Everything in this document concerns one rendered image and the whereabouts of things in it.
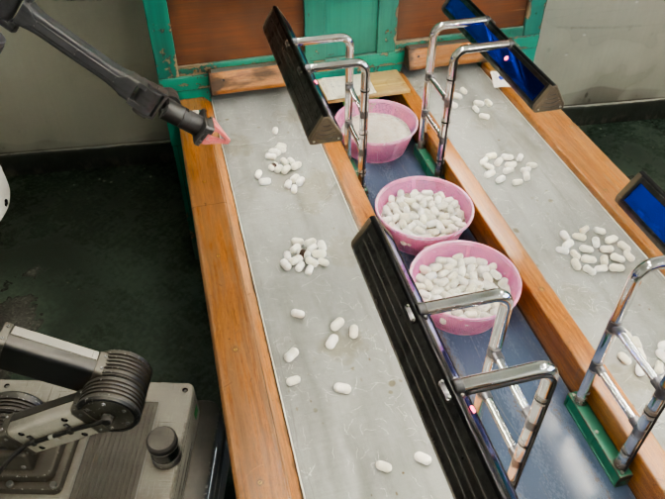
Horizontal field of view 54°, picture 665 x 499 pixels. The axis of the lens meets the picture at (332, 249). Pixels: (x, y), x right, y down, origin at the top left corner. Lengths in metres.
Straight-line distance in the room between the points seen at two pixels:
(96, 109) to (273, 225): 1.65
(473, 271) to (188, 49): 1.17
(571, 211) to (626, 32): 1.82
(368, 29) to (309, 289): 1.06
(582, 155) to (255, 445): 1.30
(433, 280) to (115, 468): 0.87
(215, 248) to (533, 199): 0.89
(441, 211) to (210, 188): 0.65
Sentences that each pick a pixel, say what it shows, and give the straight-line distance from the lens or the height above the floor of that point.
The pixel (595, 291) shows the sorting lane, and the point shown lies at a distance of 1.69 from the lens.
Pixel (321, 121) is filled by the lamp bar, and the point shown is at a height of 1.10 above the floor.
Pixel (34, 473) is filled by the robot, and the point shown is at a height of 0.52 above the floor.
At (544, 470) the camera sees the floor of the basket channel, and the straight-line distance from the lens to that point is 1.44.
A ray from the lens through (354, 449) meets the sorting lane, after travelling 1.32.
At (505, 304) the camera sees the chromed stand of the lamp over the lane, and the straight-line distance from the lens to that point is 1.10.
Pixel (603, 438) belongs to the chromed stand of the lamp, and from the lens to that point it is 1.47.
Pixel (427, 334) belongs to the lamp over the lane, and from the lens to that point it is 1.01.
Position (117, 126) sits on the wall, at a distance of 3.27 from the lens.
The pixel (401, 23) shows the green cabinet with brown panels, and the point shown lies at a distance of 2.35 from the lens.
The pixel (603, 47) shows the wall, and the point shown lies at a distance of 3.58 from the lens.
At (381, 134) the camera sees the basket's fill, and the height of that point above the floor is 0.74.
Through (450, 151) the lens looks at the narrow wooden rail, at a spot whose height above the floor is 0.76.
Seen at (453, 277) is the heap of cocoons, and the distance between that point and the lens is 1.63.
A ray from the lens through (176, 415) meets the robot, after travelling 1.72.
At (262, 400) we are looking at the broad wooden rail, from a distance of 1.36.
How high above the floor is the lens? 1.88
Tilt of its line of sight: 43 degrees down
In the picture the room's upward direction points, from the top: straight up
